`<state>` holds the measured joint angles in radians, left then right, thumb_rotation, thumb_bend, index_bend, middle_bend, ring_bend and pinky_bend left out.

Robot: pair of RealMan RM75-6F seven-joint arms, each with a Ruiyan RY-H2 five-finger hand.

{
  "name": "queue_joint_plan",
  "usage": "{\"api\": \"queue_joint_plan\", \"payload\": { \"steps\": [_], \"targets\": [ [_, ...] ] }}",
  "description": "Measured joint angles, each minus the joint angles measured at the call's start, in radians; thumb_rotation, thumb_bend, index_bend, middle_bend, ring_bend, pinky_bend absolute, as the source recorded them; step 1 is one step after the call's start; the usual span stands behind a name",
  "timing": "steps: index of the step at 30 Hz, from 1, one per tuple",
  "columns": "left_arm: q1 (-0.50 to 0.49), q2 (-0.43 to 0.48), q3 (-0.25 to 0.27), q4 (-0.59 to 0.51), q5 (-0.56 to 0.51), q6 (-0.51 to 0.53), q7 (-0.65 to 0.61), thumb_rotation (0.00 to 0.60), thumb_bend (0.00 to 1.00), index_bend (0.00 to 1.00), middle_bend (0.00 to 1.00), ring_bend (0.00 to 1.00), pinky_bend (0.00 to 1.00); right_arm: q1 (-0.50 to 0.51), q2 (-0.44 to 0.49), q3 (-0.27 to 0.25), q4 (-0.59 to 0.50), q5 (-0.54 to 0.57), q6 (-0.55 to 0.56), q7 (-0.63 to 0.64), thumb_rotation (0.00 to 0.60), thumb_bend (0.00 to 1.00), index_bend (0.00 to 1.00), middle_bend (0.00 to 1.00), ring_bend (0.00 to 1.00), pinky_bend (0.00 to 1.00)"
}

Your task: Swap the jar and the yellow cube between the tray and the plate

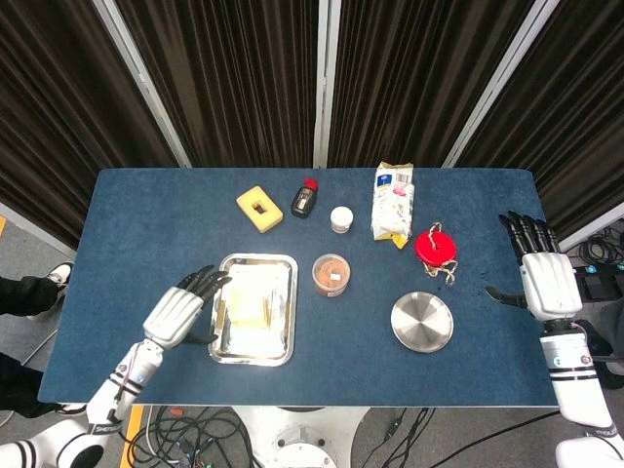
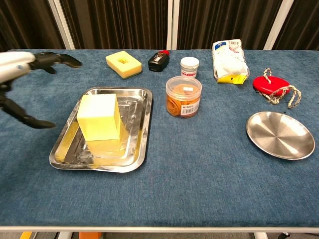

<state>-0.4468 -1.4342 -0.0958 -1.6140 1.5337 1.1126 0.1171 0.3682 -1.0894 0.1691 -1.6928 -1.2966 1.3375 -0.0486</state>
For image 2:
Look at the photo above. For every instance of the round steel plate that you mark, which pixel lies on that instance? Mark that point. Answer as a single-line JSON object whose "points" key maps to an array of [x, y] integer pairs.
{"points": [[280, 135]]}

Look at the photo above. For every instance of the brown round container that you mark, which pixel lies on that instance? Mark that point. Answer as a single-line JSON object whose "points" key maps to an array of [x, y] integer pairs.
{"points": [[184, 99]]}

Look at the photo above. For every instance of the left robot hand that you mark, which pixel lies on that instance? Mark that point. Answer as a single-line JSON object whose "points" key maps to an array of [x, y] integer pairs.
{"points": [[15, 64]]}

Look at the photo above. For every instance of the rectangular steel tray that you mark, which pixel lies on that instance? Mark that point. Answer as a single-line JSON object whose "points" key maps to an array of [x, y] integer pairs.
{"points": [[134, 129]]}

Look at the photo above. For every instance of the white frame post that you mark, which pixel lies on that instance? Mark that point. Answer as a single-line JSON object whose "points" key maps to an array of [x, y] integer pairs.
{"points": [[172, 25], [279, 25], [62, 25]]}

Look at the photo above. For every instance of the blue table cloth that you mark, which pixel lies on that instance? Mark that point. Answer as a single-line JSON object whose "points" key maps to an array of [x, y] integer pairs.
{"points": [[174, 186]]}

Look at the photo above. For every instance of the small white jar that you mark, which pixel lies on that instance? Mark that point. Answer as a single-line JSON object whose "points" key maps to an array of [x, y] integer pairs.
{"points": [[190, 67]]}

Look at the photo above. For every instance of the yellow sponge with hole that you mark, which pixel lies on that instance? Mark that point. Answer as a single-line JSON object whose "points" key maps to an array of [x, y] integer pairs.
{"points": [[129, 67]]}

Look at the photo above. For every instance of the black pleated curtain panel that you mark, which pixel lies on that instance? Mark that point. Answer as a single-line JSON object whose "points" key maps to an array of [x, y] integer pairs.
{"points": [[304, 25], [25, 22], [114, 22], [224, 20]]}

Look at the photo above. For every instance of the white and yellow bag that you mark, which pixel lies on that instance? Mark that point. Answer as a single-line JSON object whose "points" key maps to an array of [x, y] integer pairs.
{"points": [[229, 62]]}

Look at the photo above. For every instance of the yellow cube block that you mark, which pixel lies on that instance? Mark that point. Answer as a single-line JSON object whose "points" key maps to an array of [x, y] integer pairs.
{"points": [[98, 117]]}

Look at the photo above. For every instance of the black bottle with red cap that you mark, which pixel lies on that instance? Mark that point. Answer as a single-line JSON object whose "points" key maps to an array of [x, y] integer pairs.
{"points": [[158, 62]]}

